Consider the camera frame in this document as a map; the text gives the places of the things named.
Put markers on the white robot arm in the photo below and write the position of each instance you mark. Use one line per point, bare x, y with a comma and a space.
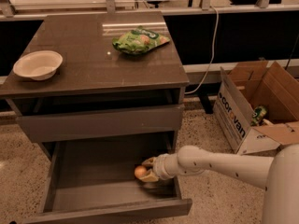
278, 176

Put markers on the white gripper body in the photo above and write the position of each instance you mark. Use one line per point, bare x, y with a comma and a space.
159, 167

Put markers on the corovan cardboard box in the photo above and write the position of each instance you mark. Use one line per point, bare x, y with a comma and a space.
251, 84

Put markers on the orange fruit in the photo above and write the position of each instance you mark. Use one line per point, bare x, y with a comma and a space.
140, 171

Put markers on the green packet in box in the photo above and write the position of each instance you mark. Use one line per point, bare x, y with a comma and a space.
259, 113

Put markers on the grey upper drawer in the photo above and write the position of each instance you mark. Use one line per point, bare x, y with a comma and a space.
104, 123

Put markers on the grey drawer cabinet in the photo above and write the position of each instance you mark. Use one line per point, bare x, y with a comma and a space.
94, 76

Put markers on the green snack bag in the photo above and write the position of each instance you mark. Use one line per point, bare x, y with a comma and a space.
139, 41

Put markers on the open grey lower drawer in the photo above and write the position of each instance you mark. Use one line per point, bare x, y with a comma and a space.
92, 182

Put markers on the white paper bowl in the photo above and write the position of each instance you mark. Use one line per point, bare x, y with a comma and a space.
38, 65

